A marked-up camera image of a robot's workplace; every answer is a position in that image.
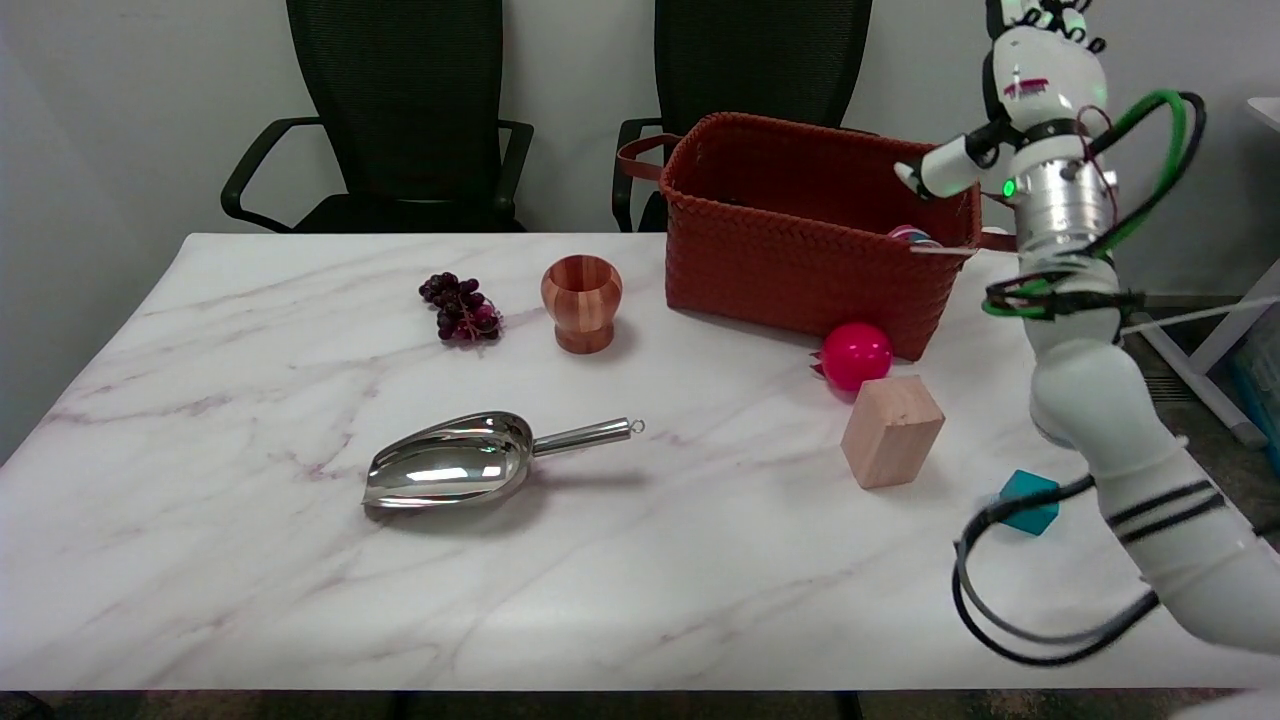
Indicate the shiny metal scoop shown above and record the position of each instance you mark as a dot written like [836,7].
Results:
[450,470]

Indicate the pink and white item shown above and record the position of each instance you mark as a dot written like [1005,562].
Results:
[912,236]

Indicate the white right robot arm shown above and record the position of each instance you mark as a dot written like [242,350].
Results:
[1110,400]

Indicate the light wooden block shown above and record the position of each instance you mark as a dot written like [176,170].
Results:
[890,430]

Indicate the striped wooden cup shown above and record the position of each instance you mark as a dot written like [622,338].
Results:
[581,300]

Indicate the teal cube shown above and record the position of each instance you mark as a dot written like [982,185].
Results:
[1030,505]

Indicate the white desk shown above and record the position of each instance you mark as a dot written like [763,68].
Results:
[1215,340]

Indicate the pink pomegranate toy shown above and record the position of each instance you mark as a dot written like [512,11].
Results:
[857,355]

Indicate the black office chair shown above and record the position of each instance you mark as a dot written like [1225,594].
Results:
[400,110]
[760,60]

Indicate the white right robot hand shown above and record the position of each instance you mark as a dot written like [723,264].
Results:
[1045,80]

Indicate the dark purple grape bunch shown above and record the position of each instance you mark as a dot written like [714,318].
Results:
[462,308]

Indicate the brown woven storage basket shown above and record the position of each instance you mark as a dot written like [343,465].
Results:
[800,240]

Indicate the clear plastic zip tie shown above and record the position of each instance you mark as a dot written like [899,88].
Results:
[1200,312]

